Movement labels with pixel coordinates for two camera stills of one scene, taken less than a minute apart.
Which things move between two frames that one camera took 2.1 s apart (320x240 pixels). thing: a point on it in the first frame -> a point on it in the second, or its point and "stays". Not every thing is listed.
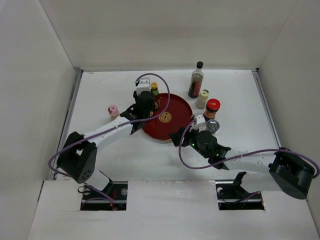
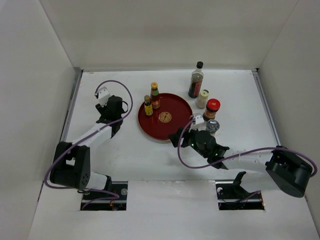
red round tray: (178, 114) stays
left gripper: (135, 96) -> (102, 109)
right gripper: (175, 136) stays
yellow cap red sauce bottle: (154, 86) stays
